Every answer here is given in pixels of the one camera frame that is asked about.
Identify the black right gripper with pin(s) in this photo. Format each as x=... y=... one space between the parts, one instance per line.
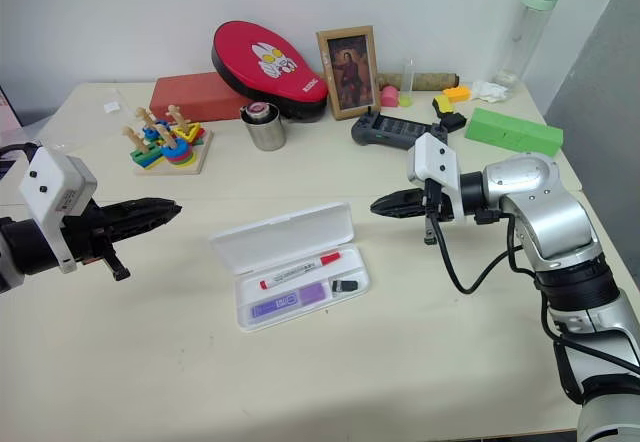
x=433 y=209

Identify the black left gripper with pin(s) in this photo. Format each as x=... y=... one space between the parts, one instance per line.
x=85 y=237

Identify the red whiteboard marker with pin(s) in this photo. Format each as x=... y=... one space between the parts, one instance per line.
x=300 y=271

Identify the white plastic pencil case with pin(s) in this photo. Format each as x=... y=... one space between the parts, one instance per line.
x=280 y=234

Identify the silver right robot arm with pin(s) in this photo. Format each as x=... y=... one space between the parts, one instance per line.
x=550 y=217

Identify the red black padded case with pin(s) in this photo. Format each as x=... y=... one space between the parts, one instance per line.
x=260 y=62

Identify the green square stacking piece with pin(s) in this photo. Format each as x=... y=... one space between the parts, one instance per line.
x=145 y=158

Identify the dark grey handheld game controller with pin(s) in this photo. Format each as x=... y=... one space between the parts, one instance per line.
x=385 y=132

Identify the wooden peg stacking board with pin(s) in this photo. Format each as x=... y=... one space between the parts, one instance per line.
x=199 y=159

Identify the blue cross stacking piece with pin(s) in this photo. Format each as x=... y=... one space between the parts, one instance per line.
x=150 y=130

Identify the yellow stacking piece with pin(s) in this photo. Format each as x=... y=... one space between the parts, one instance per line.
x=189 y=133

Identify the small black rectangular item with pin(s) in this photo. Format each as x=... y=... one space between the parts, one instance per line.
x=345 y=285

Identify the yellow and black tool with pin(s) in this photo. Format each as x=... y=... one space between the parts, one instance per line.
x=449 y=114

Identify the yellow-green round lid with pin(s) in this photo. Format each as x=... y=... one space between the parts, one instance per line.
x=405 y=101

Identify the pink small cup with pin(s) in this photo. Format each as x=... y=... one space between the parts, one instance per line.
x=389 y=97

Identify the small white paper tag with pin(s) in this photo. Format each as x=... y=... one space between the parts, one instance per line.
x=112 y=107

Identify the orange block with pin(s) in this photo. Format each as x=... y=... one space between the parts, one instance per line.
x=457 y=93

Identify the clear plastic tube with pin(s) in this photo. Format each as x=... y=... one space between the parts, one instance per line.
x=409 y=77

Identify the brown rolled mat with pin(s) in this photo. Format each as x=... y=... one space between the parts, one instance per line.
x=435 y=80

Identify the green rectangular box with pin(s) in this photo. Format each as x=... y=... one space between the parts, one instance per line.
x=512 y=132

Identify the clear plastic bag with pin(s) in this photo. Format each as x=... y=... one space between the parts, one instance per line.
x=35 y=134

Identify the red rectangular box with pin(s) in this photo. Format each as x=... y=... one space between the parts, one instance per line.
x=192 y=94

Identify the crumpled white tissue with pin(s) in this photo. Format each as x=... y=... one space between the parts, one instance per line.
x=490 y=91

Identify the wooden framed portrait picture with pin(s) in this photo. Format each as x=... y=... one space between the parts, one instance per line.
x=347 y=72

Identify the stainless steel cup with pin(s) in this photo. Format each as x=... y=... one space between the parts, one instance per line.
x=264 y=134

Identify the pink round item in cup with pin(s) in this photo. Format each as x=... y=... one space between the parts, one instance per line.
x=257 y=111

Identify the clear bottle with green lid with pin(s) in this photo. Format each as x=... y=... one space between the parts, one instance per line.
x=527 y=32

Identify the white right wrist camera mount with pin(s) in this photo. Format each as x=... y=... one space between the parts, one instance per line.
x=437 y=162

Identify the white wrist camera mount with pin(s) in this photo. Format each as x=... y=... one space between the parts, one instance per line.
x=437 y=162
x=50 y=187

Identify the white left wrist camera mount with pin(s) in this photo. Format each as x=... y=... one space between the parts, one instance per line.
x=50 y=187

